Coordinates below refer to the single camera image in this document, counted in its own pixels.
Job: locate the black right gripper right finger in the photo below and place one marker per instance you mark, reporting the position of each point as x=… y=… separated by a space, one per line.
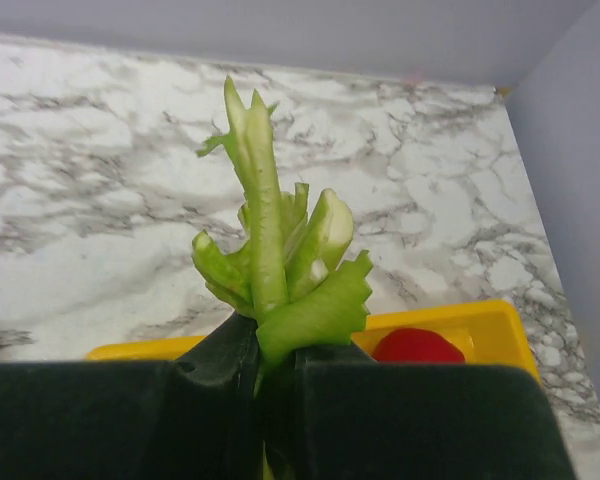
x=359 y=419

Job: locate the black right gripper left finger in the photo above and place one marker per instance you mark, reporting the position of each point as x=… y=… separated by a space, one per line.
x=188 y=418

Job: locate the green celery stalk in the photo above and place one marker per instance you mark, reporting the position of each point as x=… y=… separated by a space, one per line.
x=291 y=274

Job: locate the red tomato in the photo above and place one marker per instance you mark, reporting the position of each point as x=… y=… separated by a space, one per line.
x=412 y=345

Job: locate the yellow plastic tray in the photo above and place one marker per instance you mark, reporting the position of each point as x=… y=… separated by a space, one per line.
x=487 y=332

